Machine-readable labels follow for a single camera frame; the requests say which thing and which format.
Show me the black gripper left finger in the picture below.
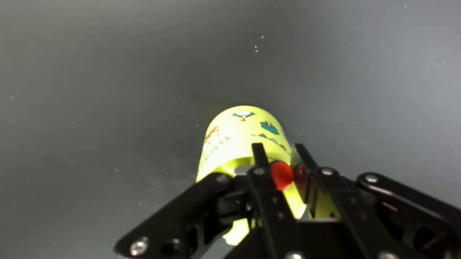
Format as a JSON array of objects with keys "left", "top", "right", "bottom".
[{"left": 114, "top": 143, "right": 292, "bottom": 259}]

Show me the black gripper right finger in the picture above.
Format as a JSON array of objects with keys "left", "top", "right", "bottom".
[{"left": 295, "top": 143, "right": 461, "bottom": 259}]

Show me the yellow printed mug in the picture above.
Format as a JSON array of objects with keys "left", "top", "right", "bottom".
[{"left": 194, "top": 103, "right": 340, "bottom": 247}]

